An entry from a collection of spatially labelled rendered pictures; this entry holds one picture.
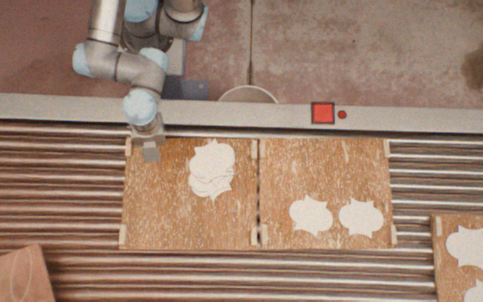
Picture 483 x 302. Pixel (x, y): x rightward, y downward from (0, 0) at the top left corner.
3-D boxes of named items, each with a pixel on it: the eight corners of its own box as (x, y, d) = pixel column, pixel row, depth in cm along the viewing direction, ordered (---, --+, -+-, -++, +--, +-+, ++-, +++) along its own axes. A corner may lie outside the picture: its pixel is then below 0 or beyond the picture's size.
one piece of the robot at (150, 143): (127, 153, 142) (136, 167, 158) (163, 149, 143) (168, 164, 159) (124, 108, 145) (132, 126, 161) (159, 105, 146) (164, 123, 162)
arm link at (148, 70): (123, 39, 138) (112, 81, 135) (169, 49, 138) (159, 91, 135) (128, 53, 145) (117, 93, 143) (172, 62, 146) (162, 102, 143)
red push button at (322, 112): (313, 105, 186) (314, 103, 184) (331, 106, 186) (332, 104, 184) (313, 122, 184) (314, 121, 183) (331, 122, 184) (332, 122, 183)
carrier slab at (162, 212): (127, 137, 179) (127, 136, 178) (257, 140, 181) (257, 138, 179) (120, 250, 170) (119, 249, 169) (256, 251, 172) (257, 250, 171)
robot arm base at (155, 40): (121, 14, 193) (116, -1, 184) (166, 12, 195) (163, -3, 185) (125, 56, 190) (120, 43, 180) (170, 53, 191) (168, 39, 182)
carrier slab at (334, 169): (258, 139, 181) (258, 137, 180) (385, 139, 183) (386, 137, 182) (260, 249, 172) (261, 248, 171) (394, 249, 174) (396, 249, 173)
